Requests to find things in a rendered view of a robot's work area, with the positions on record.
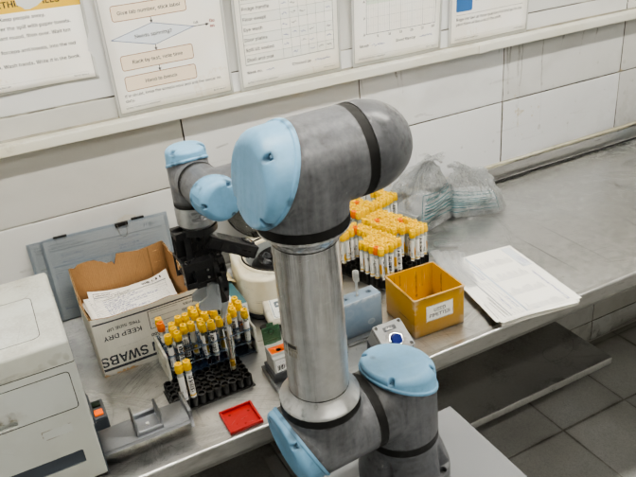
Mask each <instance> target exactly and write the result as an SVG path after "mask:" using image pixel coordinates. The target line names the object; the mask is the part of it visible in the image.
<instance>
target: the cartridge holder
mask: <svg viewBox="0 0 636 477"><path fill-rule="evenodd" d="M264 363H265V365H262V366H261V368H262V371H263V373H264V374H265V376H266V377H267V378H268V380H269V381H270V383H271V384H272V386H273V387H274V389H275V390H276V392H277V393H278V394H279V391H280V388H281V385H282V383H283V382H284V380H285V379H286V378H287V377H288V375H287V370H284V371H281V372H279V373H276V374H275V373H274V371H273V370H272V368H271V367H270V366H269V365H268V364H267V361H266V362H264Z"/></svg>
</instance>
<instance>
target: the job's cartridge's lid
mask: <svg viewBox="0 0 636 477"><path fill-rule="evenodd" d="M261 333H262V338H263V343H264V345H271V344H274V343H276V342H278V341H281V334H280V329H279V324H276V325H274V324H273V322H270V323H268V324H266V327H265V328H263V329H261Z"/></svg>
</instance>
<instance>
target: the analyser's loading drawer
mask: <svg viewBox="0 0 636 477"><path fill-rule="evenodd" d="M178 393H179V398H180V400H178V401H175V402H173V403H170V404H169V405H166V406H163V407H161V408H158V406H157V404H156V402H155V400H154V398H153V399H152V400H151V401H152V405H153V407H152V408H149V409H147V410H145V411H142V412H139V413H137V414H134V415H133V413H132V411H131V408H129V407H128V411H129V414H130V417H131V419H128V420H126V421H123V422H120V423H118V424H115V425H114V426H111V427H108V428H106V429H103V430H100V431H98V432H97V433H98V436H99V440H100V443H101V446H102V448H103V452H104V455H105V456H108V455H110V454H113V453H115V452H118V451H122V450H124V449H126V448H128V447H131V446H133V445H136V444H138V443H141V442H144V441H146V440H149V439H151V438H153V437H155V436H158V435H160V434H163V433H167V432H169V431H172V430H174V429H177V428H180V427H182V426H184V425H186V424H189V423H190V425H191V427H194V426H195V425H194V420H193V416H192V412H191V409H190V407H189V405H188V404H187V402H186V399H185V397H184V395H183V393H182V392H181V391H180V392H178ZM146 422H149V423H150V424H149V425H146Z"/></svg>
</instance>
